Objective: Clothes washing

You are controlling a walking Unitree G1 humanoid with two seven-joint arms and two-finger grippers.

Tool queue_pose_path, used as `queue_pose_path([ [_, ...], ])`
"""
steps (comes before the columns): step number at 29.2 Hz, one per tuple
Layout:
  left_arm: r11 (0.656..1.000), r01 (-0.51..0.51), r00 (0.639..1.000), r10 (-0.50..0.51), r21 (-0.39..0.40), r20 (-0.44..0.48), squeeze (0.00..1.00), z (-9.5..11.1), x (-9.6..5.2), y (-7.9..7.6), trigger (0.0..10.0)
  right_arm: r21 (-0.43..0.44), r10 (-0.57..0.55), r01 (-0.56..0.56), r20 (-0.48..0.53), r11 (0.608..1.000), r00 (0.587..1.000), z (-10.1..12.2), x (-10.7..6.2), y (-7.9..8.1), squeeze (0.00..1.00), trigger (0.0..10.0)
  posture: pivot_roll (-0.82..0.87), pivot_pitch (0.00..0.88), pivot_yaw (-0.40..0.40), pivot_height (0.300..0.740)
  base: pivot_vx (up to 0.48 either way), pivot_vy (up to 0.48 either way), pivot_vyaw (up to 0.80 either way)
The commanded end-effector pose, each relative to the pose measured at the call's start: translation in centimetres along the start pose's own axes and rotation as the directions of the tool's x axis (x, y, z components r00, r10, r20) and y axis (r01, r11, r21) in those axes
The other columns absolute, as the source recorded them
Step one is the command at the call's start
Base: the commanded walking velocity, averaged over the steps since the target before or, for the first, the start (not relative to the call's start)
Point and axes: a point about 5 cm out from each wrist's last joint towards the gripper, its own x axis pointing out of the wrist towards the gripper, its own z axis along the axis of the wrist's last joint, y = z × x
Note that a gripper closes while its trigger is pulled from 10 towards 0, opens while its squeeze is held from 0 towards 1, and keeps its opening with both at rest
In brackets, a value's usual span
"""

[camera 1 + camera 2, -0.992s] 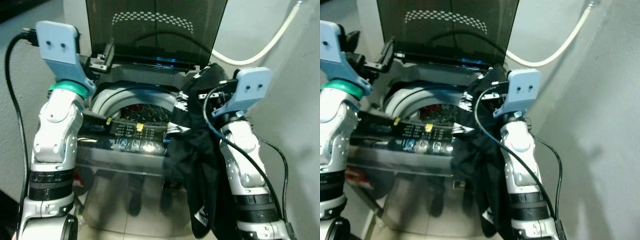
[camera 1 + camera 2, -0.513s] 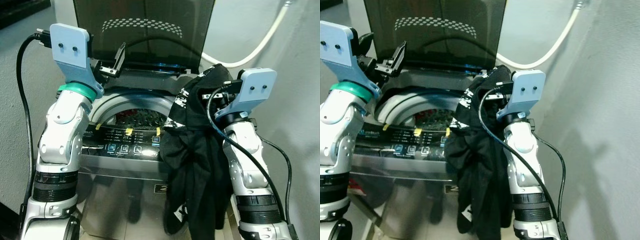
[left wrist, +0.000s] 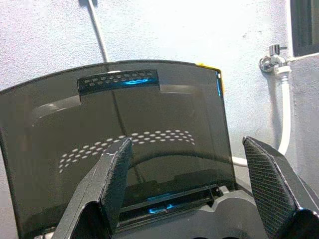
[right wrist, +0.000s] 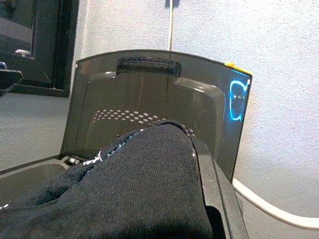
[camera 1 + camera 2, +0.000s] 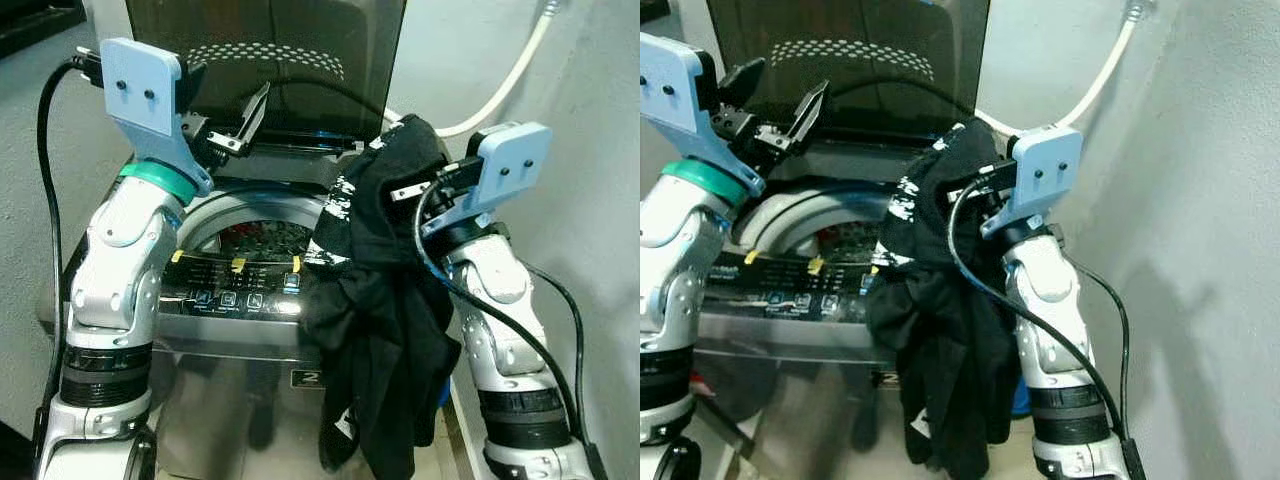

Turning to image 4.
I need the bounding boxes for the black gloved right gripper left finger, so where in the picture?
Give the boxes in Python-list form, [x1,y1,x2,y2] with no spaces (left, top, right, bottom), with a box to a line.
[0,119,214,239]

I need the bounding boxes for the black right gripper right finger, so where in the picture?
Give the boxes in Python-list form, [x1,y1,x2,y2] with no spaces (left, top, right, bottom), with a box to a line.
[190,135,250,239]

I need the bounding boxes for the grey top-load washing machine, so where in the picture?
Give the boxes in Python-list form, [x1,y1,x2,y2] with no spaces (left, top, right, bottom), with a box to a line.
[0,155,83,200]

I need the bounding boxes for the dark translucent washer lid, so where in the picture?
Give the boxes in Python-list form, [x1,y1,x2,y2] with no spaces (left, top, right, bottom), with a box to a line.
[60,49,253,184]

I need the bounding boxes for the yellow tape on lid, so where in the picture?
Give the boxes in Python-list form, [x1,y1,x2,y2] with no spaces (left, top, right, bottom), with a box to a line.
[223,61,253,75]

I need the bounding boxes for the white water hose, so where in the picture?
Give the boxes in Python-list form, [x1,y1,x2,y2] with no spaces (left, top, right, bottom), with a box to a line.
[231,178,319,230]

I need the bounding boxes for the black cloth-wrapped lid handle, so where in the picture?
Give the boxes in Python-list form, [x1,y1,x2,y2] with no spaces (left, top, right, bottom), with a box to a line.
[116,57,182,76]

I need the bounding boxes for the black window frame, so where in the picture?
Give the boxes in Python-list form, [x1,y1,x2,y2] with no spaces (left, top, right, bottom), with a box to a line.
[0,0,80,98]

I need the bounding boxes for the thin white cord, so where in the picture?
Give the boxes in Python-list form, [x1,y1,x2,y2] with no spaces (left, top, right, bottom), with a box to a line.
[168,0,174,52]

